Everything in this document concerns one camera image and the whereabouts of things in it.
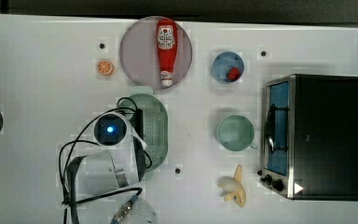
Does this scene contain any red ketchup bottle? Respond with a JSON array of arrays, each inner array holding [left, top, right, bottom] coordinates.
[[156, 19, 178, 87]]

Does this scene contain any mint green oval strainer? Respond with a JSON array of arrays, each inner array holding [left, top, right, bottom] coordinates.
[[130, 86, 168, 179]]

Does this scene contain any red strawberry toy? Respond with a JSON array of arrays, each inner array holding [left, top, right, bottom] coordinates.
[[227, 67, 241, 81]]

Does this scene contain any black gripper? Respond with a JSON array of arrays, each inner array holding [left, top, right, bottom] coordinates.
[[130, 109, 146, 180]]

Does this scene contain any black toaster oven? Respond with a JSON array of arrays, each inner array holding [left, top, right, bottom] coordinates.
[[257, 74, 358, 202]]

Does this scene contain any peeled banana toy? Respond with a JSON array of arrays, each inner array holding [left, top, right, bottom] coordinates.
[[217, 164, 246, 208]]

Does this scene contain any grey round plate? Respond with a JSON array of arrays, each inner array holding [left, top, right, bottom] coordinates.
[[119, 16, 193, 90]]

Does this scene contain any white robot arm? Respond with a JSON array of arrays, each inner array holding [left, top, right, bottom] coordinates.
[[60, 107, 152, 224]]

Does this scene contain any blue bowl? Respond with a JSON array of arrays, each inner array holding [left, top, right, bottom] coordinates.
[[212, 51, 245, 83]]

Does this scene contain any orange slice toy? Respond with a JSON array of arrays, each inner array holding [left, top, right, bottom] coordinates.
[[97, 59, 115, 76]]

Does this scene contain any mint green cup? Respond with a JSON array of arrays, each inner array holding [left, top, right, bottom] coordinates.
[[215, 115, 258, 151]]

